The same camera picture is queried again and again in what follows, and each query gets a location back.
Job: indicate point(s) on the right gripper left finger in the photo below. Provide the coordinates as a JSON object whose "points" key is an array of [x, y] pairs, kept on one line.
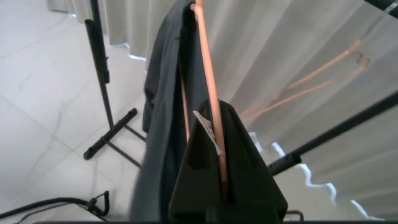
{"points": [[196, 186]]}

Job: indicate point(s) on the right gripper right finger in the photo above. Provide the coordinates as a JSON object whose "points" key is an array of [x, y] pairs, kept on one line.
{"points": [[255, 193]]}

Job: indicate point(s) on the pink clothes hanger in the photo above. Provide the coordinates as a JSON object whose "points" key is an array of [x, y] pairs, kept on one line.
{"points": [[211, 93], [311, 73]]}

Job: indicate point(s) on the dark grey t-shirt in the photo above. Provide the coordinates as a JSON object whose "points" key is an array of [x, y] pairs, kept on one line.
{"points": [[164, 93]]}

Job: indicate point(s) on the black clothes rack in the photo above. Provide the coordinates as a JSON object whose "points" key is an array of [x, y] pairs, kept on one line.
{"points": [[99, 62]]}

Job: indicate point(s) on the white curtain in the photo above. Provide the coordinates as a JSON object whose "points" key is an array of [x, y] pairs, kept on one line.
{"points": [[280, 46]]}

